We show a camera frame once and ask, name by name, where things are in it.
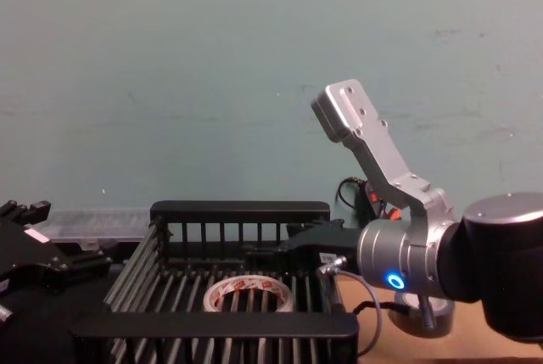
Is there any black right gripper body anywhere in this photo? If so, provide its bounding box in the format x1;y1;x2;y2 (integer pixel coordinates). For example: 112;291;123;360
275;218;361;275

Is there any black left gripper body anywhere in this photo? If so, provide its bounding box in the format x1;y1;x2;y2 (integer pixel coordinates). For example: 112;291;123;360
0;215;69;295

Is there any roll of white tape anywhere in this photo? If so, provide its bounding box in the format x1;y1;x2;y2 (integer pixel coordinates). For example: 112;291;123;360
203;277;294;315

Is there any roll of silver tape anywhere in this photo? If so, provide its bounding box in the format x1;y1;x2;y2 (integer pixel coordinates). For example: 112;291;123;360
388;293;456;336

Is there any clear plastic case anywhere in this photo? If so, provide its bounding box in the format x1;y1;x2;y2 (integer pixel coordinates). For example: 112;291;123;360
31;208;154;251

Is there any black rack with steel bars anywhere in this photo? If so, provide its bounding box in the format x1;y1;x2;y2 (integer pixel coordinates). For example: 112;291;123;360
70;199;361;364

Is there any shallow brown cardboard tray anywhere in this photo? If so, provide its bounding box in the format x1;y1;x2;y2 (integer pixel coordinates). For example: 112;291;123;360
334;273;543;364

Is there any black corded glue gun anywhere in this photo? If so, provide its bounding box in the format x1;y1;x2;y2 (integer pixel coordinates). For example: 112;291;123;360
337;176;404;229

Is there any right gripper thin cable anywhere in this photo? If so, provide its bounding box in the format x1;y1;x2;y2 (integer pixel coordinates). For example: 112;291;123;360
316;255;409;359

